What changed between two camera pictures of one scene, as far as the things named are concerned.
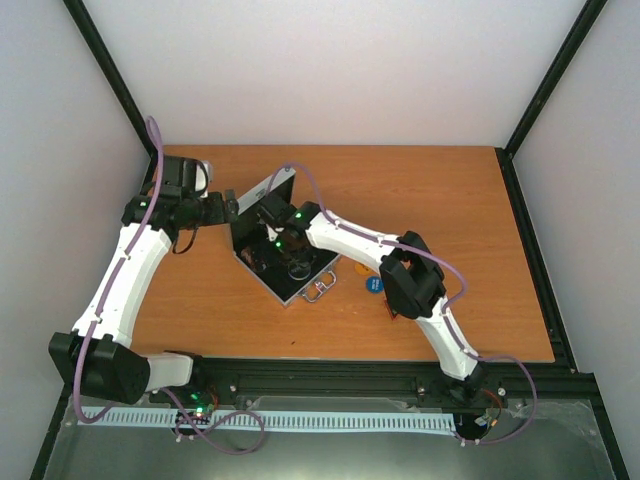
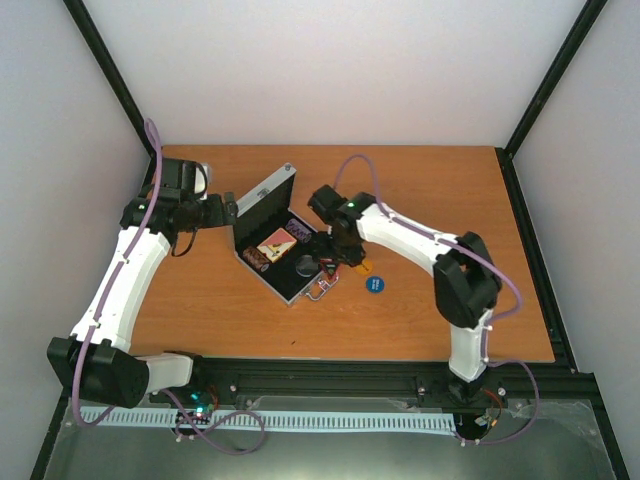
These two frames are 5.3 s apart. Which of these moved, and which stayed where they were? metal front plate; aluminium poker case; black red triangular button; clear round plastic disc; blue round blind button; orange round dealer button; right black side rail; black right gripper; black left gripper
Moved: black red triangular button; black right gripper; clear round plastic disc
Stayed: metal front plate; blue round blind button; aluminium poker case; black left gripper; orange round dealer button; right black side rail
